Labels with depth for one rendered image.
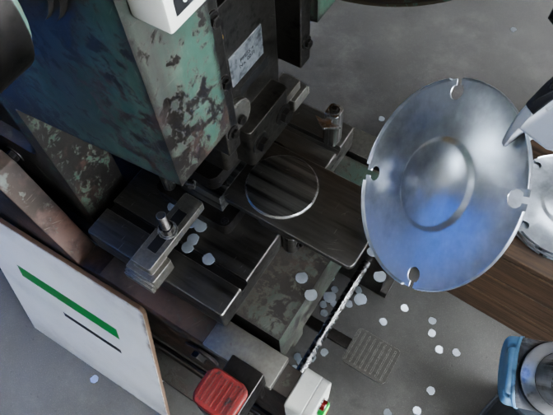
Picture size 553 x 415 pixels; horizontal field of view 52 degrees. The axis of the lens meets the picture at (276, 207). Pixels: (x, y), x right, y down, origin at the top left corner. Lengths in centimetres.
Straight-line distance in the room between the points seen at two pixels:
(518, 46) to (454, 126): 160
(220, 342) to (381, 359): 59
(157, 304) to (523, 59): 171
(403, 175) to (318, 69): 137
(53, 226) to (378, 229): 59
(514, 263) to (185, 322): 80
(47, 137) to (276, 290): 46
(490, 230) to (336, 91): 144
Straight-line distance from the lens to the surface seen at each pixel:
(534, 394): 99
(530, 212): 148
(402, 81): 215
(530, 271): 146
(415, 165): 82
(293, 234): 91
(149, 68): 50
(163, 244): 95
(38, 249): 124
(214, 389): 86
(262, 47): 77
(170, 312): 105
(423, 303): 172
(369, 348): 149
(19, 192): 105
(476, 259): 73
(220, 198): 95
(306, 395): 98
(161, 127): 55
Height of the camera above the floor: 159
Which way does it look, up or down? 61 degrees down
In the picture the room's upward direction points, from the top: 5 degrees counter-clockwise
